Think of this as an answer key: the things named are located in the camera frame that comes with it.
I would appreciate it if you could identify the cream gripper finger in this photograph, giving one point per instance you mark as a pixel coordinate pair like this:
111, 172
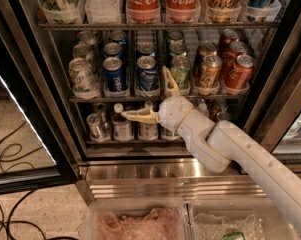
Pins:
170, 86
145, 115

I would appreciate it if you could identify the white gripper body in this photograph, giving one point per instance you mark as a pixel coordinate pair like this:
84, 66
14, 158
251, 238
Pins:
173, 112

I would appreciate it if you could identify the blue pepsi can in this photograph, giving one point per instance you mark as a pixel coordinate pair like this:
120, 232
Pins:
114, 73
146, 72

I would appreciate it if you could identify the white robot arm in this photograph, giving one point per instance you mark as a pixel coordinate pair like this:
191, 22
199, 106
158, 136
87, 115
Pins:
215, 145

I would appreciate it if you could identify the green can bottom middle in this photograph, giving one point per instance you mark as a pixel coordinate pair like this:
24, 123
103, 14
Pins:
169, 135

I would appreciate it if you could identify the orange gold can front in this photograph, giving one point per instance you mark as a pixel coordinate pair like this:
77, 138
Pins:
208, 71

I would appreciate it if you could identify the blue pepsi can left front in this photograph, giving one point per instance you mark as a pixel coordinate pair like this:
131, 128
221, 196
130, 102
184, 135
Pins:
114, 73

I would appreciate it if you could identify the blue pepsi can second row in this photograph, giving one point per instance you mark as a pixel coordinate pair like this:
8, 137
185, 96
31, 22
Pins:
145, 49

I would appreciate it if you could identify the brown can bottom right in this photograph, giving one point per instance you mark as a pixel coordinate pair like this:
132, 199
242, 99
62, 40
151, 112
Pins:
223, 116

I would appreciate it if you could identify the silver can bottom left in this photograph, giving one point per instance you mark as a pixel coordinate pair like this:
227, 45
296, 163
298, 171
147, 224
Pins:
98, 130

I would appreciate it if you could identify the red can front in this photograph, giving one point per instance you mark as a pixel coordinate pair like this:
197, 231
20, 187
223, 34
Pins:
242, 70

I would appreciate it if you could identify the white green can front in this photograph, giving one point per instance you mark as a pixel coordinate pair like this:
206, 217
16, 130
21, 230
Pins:
82, 77

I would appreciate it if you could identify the gold bottle top shelf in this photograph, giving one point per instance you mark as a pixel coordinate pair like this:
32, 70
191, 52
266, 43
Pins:
221, 10

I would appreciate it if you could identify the glass fridge door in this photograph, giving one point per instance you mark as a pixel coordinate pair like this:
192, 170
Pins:
31, 153

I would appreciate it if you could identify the juice bottle white cap right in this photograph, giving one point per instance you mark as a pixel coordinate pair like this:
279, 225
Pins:
147, 131

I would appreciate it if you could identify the juice bottle white cap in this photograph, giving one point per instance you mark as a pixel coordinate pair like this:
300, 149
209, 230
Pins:
123, 130
147, 131

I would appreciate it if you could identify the juice bottle white cap left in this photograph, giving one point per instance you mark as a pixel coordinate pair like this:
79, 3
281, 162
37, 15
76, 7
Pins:
123, 130

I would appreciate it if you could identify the clear water bottle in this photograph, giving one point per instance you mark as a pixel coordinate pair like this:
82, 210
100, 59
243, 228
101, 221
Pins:
202, 107
103, 11

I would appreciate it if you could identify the red coca-cola bottle right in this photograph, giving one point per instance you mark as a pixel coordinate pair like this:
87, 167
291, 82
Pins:
179, 10

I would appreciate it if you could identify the red coca-cola bottle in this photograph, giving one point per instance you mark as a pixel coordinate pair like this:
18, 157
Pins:
143, 11
179, 10

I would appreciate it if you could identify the red coca-cola bottle left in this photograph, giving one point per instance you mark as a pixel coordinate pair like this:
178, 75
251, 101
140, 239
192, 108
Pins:
143, 11

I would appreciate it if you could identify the clear bin with pink wrap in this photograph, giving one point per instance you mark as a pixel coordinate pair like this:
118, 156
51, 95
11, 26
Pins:
147, 218

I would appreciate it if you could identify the clear water bottle top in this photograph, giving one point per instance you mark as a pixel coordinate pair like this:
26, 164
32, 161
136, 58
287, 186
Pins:
103, 11

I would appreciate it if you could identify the clear bin with bubble wrap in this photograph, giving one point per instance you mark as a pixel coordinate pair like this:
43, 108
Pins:
255, 218

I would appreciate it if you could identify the green white bottle top left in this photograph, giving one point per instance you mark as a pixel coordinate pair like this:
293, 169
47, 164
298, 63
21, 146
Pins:
64, 11

